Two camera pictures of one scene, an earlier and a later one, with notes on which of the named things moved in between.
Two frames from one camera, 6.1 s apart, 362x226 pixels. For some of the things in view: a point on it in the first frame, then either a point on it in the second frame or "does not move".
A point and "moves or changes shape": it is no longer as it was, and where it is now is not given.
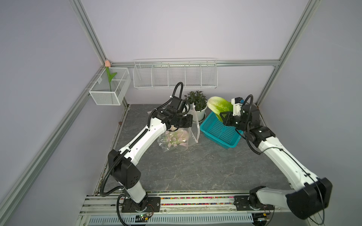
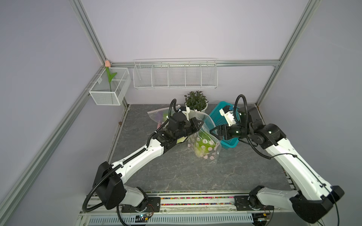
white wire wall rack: x=173 y=74 does not move
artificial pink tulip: x=107 y=63 does not move
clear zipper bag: x=194 y=131 moves or changes shape
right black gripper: x=227 y=119 to x=225 y=128
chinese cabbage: x=218 y=105 to x=203 y=145
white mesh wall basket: x=111 y=86 does not move
